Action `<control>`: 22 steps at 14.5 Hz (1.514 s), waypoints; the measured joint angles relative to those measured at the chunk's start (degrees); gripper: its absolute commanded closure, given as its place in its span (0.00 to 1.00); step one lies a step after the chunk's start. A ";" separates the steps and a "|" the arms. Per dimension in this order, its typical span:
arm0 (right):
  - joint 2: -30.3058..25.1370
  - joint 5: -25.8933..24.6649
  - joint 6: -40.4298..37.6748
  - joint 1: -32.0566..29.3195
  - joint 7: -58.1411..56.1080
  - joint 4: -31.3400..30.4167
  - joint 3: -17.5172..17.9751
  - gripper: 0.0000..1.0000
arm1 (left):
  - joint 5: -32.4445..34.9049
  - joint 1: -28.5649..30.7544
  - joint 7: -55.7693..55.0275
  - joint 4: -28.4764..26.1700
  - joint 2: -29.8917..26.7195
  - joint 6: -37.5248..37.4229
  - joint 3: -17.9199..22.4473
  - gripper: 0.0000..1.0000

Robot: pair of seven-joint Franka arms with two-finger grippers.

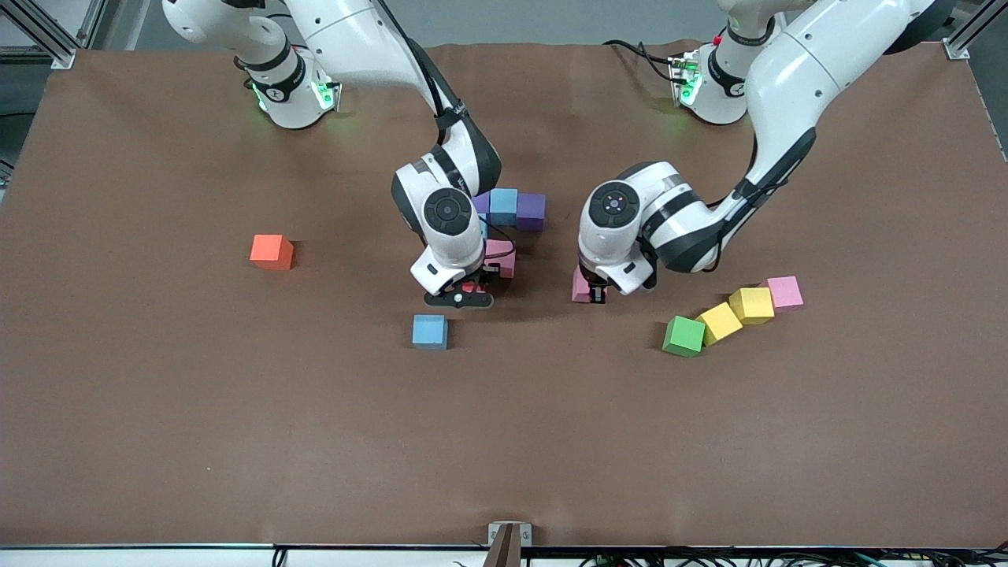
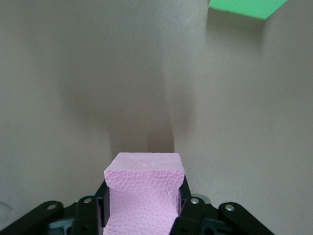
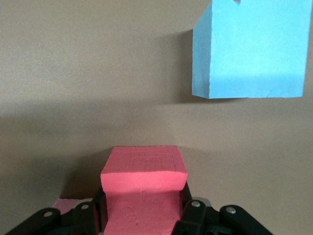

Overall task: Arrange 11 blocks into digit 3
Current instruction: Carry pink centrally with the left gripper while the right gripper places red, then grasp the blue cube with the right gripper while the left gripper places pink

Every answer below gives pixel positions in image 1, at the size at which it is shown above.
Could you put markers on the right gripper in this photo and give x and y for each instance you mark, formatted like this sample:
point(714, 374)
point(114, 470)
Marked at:
point(490, 272)

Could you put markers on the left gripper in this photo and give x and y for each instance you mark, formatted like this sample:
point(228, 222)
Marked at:
point(598, 294)

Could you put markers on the red foam block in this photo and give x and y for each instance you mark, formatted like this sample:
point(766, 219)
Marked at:
point(471, 288)

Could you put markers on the pink foam block with dents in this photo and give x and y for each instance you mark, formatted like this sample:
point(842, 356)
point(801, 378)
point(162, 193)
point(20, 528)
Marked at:
point(502, 256)

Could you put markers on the green foam block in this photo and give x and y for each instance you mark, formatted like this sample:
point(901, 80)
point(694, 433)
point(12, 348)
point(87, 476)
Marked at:
point(684, 336)

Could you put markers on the purple foam block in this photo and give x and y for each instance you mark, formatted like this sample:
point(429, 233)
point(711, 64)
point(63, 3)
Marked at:
point(482, 203)
point(531, 211)

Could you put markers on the yellow foam block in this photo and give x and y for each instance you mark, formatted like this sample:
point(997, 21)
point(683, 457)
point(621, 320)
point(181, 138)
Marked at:
point(720, 323)
point(751, 305)

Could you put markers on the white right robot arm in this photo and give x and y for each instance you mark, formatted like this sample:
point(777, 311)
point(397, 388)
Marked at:
point(346, 39)

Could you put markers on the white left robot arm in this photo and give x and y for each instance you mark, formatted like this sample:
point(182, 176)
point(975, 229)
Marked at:
point(787, 79)

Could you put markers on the brown table cover sheet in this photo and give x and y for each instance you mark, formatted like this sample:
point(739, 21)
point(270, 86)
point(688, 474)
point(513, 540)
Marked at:
point(504, 457)

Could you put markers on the orange foam block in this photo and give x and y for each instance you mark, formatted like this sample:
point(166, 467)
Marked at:
point(270, 250)

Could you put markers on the green lit base box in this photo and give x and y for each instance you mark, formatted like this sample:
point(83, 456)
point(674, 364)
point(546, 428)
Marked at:
point(683, 79)

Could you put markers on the metal mount bracket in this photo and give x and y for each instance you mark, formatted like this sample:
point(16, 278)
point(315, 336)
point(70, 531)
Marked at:
point(508, 543)

